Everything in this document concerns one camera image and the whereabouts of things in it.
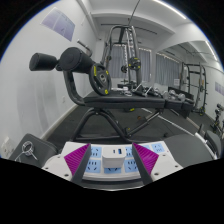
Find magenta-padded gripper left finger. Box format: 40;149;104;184
42;143;93;185

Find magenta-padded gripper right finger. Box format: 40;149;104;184
132;142;184;185

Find white charger block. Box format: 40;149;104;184
101;145;127;169

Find white power strip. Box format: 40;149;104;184
61;141;174;183

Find black padded seat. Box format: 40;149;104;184
8;133;59;168

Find metal spring collar clamp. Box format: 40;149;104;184
18;140;38;161

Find black weight bench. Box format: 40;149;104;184
28;46;196;143

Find chrome dumbbell group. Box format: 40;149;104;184
133;83;188;103

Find black padded exercise machine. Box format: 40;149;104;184
194;123;224;159

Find black exercise bike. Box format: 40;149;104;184
211;103;224;134

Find black yellow-marked weight plate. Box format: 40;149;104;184
89;63;113;97

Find grey window curtain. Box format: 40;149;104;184
154;53;183;88
108;44;153;84

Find black squat rack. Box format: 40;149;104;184
179;61;208;116

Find small black weight plate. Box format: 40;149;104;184
128;56;142;71

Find short ceiling light strip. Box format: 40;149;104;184
203;39;219;63

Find long ceiling light strip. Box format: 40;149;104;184
151;0;188;20

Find grey metal triangle handle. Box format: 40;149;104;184
131;83;148;98

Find white wall socket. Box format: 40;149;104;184
0;136;13;158

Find small purple wall poster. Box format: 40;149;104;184
214;81;224;98

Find grey curved bar handle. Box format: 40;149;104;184
77;39;93;58

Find grey cable machine frame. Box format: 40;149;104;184
101;24;144;89

